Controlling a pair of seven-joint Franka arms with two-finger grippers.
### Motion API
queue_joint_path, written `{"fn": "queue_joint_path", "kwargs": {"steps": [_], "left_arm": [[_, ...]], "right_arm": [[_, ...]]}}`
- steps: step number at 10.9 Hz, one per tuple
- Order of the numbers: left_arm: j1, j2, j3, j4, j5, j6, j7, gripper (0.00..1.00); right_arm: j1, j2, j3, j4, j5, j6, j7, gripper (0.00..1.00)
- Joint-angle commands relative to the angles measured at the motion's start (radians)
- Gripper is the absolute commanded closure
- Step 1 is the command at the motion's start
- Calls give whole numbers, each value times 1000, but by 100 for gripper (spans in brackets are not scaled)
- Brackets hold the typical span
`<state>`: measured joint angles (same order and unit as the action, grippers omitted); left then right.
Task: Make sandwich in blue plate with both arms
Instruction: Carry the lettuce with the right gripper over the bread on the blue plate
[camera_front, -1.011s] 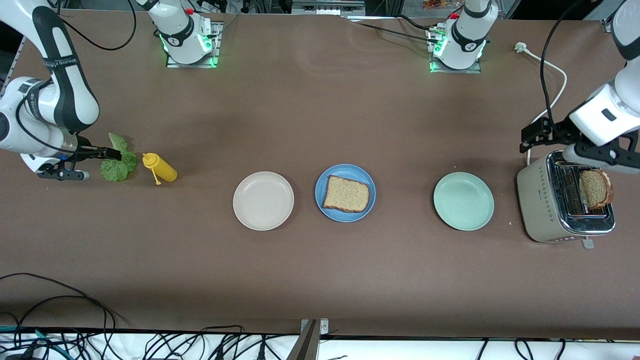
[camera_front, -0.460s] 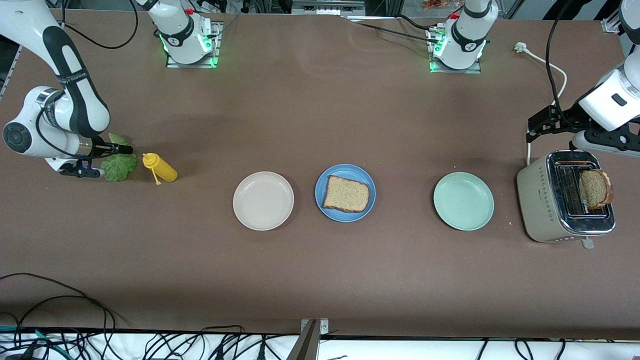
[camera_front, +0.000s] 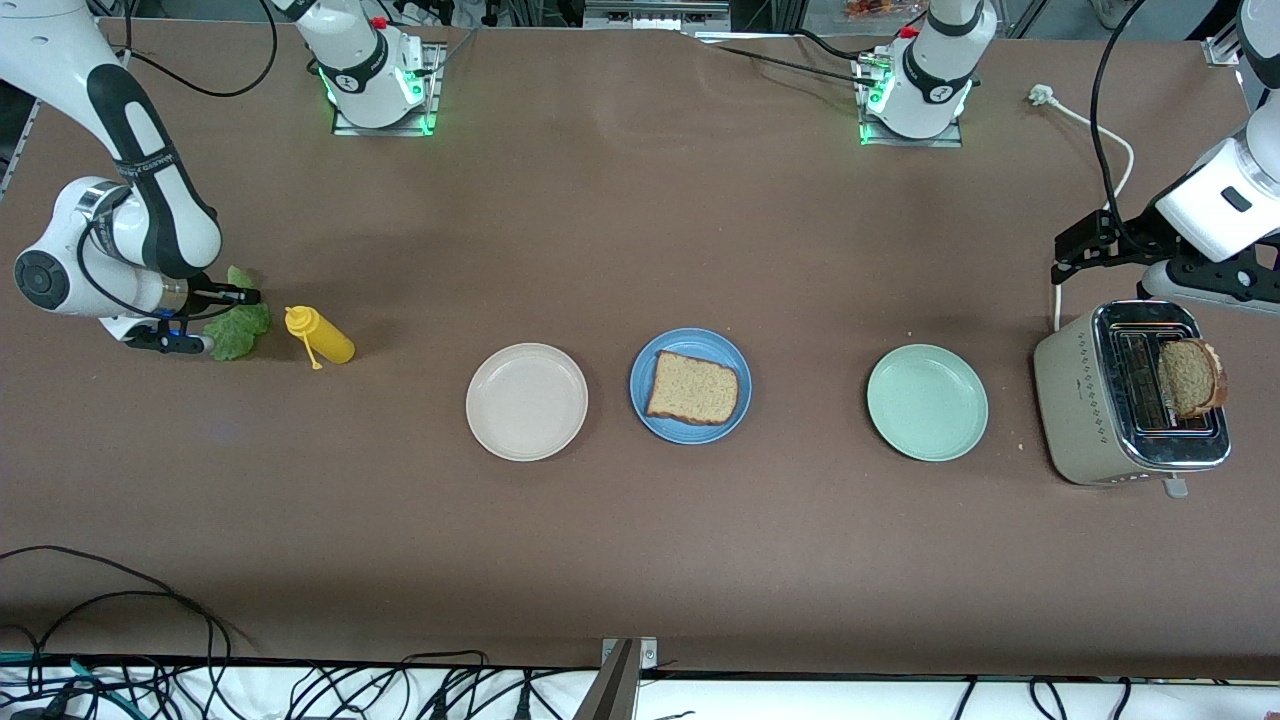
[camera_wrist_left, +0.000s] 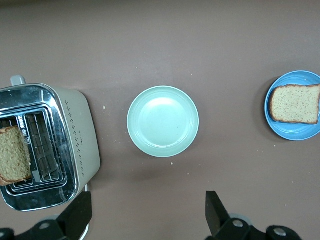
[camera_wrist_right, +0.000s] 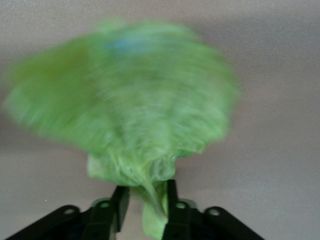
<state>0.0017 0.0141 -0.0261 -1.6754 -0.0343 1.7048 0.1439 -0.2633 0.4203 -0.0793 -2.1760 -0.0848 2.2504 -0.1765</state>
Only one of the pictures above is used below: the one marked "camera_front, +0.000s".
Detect beige round plate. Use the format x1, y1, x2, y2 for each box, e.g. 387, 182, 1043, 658
465, 343, 590, 463

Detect yellow squeeze bottle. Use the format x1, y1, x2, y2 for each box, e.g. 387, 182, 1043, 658
284, 305, 357, 371

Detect grey metal box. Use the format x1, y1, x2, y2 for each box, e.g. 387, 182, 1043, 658
582, 0, 733, 33

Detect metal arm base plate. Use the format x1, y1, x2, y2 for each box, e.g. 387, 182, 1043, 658
332, 42, 447, 137
855, 52, 966, 149

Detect blue round plate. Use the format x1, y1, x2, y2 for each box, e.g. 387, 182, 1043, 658
629, 328, 753, 446

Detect black cable on table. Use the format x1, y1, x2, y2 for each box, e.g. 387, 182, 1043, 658
698, 28, 886, 89

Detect aluminium frame rail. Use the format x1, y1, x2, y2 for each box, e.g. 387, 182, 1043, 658
1205, 0, 1251, 68

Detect brown bread slice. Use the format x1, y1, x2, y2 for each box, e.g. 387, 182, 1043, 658
645, 350, 742, 426
1158, 338, 1229, 419

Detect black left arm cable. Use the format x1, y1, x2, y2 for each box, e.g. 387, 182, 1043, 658
1092, 0, 1171, 256

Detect green round plate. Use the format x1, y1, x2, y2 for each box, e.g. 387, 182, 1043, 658
866, 344, 990, 463

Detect white toaster power cable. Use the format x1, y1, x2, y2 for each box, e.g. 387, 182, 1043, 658
1028, 84, 1136, 333

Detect teal cable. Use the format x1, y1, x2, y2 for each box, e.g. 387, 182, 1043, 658
0, 652, 136, 720

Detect long black looped cable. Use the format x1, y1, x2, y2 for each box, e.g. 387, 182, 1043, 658
0, 545, 241, 720

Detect dark metal post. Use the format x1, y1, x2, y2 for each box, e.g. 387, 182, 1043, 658
572, 640, 641, 720

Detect silver table edge bracket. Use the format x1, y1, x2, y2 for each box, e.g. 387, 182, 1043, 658
601, 637, 659, 669

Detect beige chrome toaster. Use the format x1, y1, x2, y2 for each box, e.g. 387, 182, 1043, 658
1033, 300, 1233, 499

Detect green lettuce leaf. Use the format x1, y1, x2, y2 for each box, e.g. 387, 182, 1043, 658
205, 265, 273, 362

